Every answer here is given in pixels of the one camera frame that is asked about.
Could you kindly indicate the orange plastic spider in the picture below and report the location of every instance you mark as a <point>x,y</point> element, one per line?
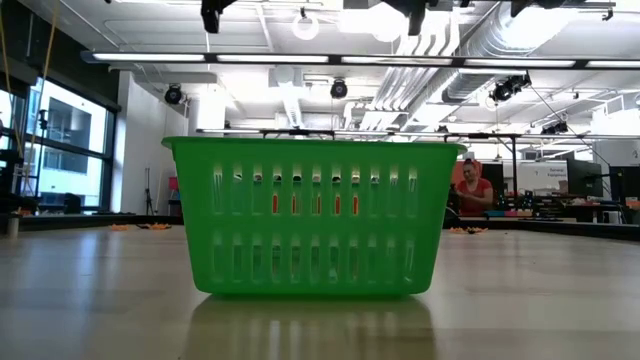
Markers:
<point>456,230</point>
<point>161,226</point>
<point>120,227</point>
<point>481,230</point>

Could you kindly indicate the black beam with light strips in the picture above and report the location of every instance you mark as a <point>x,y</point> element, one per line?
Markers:
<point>335,59</point>

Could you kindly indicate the black ceiling spotlight cluster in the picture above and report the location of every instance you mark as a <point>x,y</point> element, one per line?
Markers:
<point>505,91</point>
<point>555,128</point>

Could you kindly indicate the green plastic basket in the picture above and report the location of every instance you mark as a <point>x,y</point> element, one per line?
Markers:
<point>320,150</point>

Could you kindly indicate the large glass window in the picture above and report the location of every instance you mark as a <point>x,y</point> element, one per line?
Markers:
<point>70,120</point>

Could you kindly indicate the black computer monitor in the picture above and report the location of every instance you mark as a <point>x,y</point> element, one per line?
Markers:
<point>582,177</point>
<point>497,175</point>
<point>625,182</point>

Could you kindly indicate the person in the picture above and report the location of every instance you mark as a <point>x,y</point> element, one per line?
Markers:
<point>475,197</point>

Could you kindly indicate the small dark tripod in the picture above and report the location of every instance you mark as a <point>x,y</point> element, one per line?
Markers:
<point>148,200</point>

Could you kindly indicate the black tripod stand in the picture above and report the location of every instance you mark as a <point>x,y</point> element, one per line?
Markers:
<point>42,120</point>

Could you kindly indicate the white sign board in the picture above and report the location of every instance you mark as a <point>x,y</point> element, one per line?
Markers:
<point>542,172</point>

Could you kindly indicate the black table clamp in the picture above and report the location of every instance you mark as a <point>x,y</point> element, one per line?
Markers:
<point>451,220</point>

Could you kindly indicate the black office desk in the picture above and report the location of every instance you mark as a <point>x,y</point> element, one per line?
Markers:
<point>590,212</point>

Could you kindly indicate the silver ventilation duct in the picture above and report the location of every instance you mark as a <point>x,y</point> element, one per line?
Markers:
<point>500,40</point>

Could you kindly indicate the black aluminium rig frame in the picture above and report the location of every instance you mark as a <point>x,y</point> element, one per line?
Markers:
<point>100,221</point>

